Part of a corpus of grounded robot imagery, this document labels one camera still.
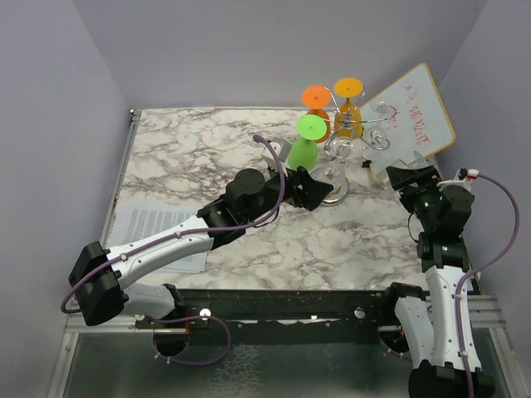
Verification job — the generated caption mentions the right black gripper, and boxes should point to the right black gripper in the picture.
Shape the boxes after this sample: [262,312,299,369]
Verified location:
[388,164,446,231]

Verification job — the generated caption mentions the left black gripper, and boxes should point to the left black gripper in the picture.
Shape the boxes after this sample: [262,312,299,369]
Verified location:
[243,160,333,225]

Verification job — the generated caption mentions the green plastic wine glass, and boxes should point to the green plastic wine glass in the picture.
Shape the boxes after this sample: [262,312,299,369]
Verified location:
[287,114,327,172]

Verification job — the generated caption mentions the clear wine glass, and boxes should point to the clear wine glass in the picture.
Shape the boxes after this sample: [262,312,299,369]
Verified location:
[376,151,429,192]
[319,136,353,206]
[361,96,398,160]

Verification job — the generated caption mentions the yellow plastic wine glass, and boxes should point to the yellow plastic wine glass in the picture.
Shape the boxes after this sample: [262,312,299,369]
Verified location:
[334,77,364,139]

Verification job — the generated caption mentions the orange plastic wine glass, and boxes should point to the orange plastic wine glass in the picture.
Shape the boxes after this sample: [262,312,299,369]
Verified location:
[301,85,331,143]

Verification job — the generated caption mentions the clear wine glass front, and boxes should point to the clear wine glass front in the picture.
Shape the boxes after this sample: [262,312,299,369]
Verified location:
[319,136,353,206]

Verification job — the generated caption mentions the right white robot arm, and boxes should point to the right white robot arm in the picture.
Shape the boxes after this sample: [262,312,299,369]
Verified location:
[381,166,495,397]

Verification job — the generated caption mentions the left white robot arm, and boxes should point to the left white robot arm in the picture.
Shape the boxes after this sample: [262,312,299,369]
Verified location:
[68,167,333,328]

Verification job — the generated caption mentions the chrome wine glass rack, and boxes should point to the chrome wine glass rack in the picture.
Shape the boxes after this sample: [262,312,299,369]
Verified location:
[304,89,393,205]

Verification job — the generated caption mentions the printed paper sheets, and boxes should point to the printed paper sheets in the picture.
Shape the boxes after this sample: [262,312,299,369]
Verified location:
[105,203,207,274]

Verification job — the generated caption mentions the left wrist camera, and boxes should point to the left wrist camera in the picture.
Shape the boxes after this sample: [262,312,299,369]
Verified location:
[261,139,292,172]

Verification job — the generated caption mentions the whiteboard with yellow frame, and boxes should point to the whiteboard with yellow frame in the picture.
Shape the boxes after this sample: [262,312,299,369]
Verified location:
[361,63,456,182]

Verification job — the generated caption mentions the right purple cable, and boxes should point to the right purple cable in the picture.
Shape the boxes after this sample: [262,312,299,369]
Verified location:
[383,173,522,398]

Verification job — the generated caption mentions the aluminium frame rails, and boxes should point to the aluminium frame rails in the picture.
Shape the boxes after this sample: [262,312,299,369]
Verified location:
[45,109,154,398]

